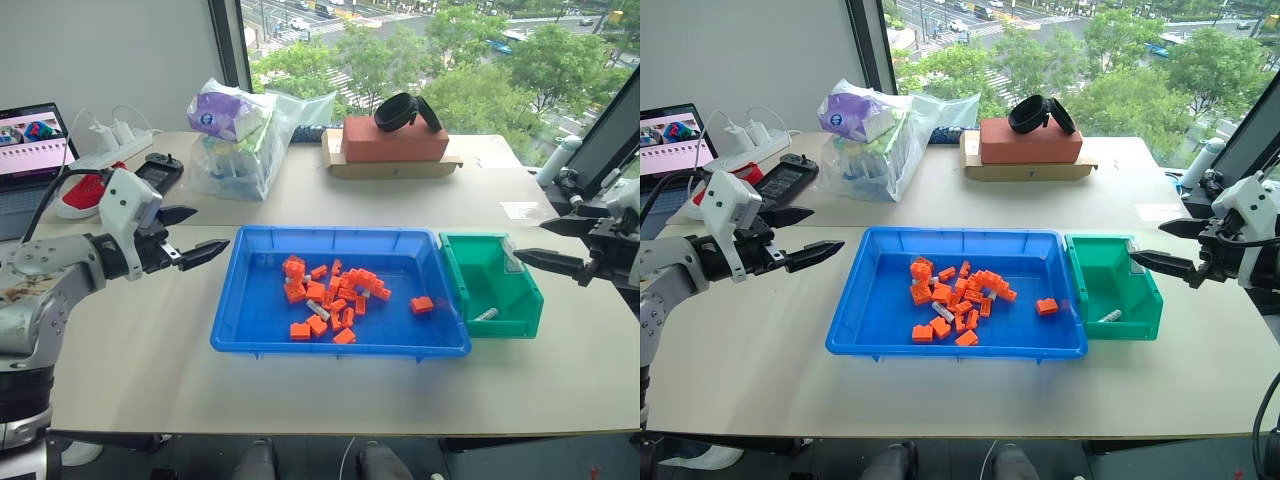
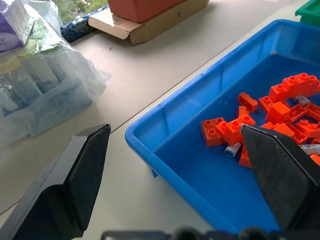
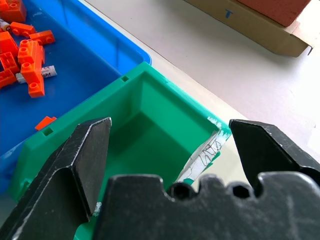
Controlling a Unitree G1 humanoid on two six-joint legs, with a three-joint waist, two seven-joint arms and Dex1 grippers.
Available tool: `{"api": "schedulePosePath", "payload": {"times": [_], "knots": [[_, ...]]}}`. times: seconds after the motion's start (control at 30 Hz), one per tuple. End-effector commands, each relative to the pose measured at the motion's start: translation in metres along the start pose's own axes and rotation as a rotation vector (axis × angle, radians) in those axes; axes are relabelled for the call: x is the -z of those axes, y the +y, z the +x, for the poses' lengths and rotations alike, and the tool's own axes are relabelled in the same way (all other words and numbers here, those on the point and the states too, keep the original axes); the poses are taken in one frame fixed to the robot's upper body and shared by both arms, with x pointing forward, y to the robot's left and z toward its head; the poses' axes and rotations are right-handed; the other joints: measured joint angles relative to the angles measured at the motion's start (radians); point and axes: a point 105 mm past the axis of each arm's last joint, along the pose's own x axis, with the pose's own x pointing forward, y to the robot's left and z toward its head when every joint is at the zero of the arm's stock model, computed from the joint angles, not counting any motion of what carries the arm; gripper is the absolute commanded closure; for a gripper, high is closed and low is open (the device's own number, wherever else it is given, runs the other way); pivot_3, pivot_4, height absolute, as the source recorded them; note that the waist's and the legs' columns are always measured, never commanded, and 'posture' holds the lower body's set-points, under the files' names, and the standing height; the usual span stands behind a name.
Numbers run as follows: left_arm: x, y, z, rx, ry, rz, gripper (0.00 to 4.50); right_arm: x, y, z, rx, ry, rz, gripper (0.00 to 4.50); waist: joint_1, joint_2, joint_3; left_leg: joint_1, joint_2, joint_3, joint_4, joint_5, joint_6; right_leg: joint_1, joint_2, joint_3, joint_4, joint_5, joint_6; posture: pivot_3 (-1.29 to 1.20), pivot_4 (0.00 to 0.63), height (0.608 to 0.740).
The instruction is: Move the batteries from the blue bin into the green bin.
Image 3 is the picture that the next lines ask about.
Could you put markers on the white battery with black print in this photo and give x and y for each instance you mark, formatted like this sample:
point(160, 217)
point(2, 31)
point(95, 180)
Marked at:
point(48, 71)

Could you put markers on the white paper label tape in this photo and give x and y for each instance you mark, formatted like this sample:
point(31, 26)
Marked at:
point(207, 155)

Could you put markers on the orange toy building block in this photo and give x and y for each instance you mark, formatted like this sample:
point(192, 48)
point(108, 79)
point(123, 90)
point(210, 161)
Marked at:
point(32, 78)
point(6, 78)
point(31, 51)
point(7, 43)
point(22, 28)
point(42, 37)
point(12, 8)
point(10, 62)

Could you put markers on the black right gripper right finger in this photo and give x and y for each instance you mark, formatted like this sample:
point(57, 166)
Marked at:
point(265, 150)

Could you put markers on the blue plastic bin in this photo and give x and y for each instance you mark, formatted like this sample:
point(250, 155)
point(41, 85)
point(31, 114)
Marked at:
point(82, 75)

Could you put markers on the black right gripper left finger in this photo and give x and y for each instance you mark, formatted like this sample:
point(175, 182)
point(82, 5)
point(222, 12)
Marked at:
point(62, 175)

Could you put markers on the green plastic bin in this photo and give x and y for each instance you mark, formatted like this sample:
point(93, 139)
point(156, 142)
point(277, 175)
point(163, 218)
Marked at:
point(155, 140)

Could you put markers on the brown cardboard box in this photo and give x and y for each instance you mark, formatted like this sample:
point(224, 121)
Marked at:
point(262, 30)

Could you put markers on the white battery with red end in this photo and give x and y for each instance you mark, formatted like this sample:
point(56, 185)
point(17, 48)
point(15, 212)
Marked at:
point(3, 25)

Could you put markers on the small flat orange block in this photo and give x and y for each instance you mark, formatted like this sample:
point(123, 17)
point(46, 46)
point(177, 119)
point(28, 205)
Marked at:
point(45, 123)

